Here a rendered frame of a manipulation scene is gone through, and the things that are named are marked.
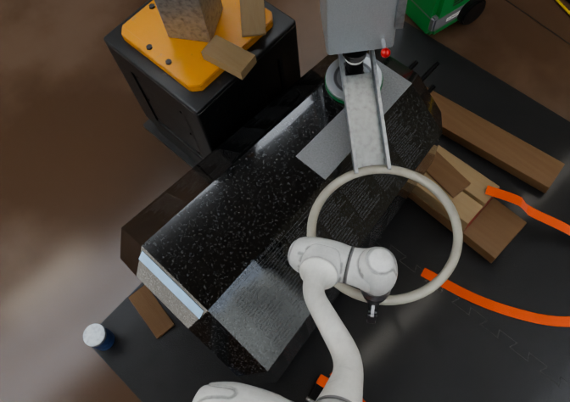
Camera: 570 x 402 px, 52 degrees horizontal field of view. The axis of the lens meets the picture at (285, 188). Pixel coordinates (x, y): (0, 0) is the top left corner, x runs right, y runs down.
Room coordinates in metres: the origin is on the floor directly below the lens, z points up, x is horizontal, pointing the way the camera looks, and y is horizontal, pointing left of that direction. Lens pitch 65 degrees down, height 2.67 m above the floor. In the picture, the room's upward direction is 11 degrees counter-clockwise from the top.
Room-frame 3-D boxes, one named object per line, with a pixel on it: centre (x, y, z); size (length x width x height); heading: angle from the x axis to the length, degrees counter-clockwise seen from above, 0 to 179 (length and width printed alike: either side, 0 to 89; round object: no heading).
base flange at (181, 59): (1.73, 0.24, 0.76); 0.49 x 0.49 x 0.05; 38
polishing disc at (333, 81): (1.26, -0.33, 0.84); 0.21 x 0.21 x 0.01
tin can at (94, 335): (0.66, 0.95, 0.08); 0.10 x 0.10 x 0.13
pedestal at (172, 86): (1.73, 0.24, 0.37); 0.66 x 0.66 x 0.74; 38
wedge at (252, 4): (1.70, 0.00, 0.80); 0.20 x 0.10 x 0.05; 174
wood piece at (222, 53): (1.50, 0.12, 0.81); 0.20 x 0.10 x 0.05; 46
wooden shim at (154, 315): (0.75, 0.72, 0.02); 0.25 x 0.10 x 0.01; 29
